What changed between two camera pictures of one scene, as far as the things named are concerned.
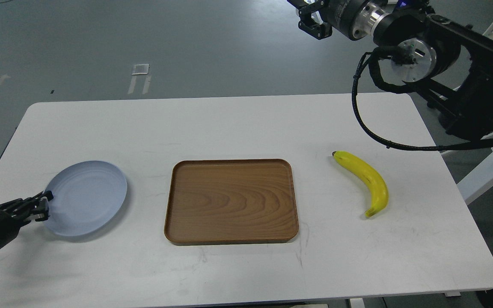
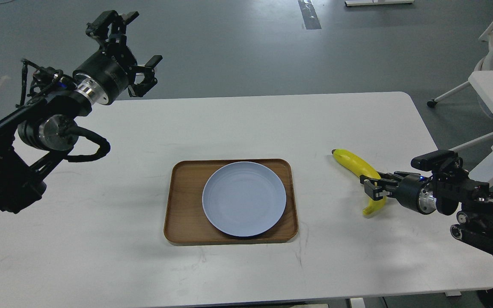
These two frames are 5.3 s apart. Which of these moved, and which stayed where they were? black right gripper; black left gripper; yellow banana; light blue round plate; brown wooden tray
Moved: black left gripper; light blue round plate; black right gripper
Stayed: brown wooden tray; yellow banana
